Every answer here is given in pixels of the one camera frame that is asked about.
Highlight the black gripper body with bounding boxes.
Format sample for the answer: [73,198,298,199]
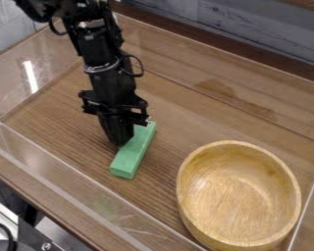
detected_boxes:
[79,65,150,127]

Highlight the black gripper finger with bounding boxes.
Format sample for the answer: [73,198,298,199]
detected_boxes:
[119,117,134,144]
[96,113,123,146]

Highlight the green rectangular block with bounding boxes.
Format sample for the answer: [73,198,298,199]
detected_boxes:
[109,122,158,179]

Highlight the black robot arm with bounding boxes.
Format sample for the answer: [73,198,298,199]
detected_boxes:
[13,0,148,146]

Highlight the brown wooden bowl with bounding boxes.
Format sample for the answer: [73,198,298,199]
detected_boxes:
[175,140,302,251]

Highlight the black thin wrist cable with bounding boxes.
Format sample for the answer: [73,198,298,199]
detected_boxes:
[120,54,146,78]

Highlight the clear acrylic tray wall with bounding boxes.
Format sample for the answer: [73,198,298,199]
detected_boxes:
[0,17,314,251]

